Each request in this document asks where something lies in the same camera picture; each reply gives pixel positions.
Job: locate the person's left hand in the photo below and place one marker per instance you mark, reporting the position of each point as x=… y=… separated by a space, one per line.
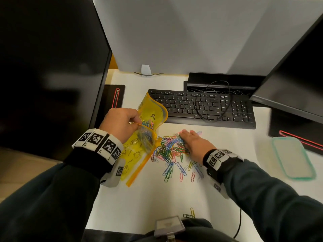
x=118 y=124

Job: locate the person's right hand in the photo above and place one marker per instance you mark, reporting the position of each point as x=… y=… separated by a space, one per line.
x=199 y=147

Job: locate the pile of colourful paper clips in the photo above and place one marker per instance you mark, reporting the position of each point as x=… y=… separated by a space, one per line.
x=167 y=148

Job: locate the single olive green paper clip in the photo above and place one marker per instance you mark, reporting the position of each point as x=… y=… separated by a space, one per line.
x=188 y=216

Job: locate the clear container with green-rimmed lid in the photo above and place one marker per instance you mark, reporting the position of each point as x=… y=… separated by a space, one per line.
x=292 y=157

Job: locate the person's right forearm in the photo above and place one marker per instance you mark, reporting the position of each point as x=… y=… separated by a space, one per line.
x=265 y=199

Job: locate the person's left forearm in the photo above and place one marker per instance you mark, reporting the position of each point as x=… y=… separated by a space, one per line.
x=50 y=199

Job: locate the brown cardboard box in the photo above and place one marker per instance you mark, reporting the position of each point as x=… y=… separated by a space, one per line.
x=15 y=168

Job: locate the right wrist marker band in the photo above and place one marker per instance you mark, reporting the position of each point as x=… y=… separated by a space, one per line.
x=219 y=157

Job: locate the wrist marker band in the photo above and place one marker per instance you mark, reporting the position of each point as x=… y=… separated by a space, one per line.
x=219 y=157
x=101 y=143

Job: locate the black monitor base red stripe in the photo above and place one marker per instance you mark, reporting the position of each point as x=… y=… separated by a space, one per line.
x=280 y=123
x=106 y=103

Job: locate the left wrist marker band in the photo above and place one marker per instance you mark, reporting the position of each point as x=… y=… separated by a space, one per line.
x=101 y=143

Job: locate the black keyboard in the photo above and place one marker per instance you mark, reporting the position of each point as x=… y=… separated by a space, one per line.
x=176 y=103

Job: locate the white table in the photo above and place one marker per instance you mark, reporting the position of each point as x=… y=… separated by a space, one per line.
x=151 y=206

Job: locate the grey name badge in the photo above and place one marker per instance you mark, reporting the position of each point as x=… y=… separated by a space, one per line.
x=169 y=225

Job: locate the black monitor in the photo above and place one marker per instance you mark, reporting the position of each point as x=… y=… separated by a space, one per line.
x=297 y=85
x=50 y=73

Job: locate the white desk divider panel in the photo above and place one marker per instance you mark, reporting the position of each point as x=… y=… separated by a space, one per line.
x=189 y=35

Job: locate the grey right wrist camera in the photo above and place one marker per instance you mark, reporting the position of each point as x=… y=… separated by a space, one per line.
x=218 y=187

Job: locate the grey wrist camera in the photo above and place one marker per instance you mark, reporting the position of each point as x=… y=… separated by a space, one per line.
x=218 y=187
x=114 y=176

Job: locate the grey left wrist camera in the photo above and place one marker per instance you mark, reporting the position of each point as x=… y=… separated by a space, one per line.
x=114 y=176

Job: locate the white divider bracket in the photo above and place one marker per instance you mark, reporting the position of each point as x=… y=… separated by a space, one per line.
x=145 y=69

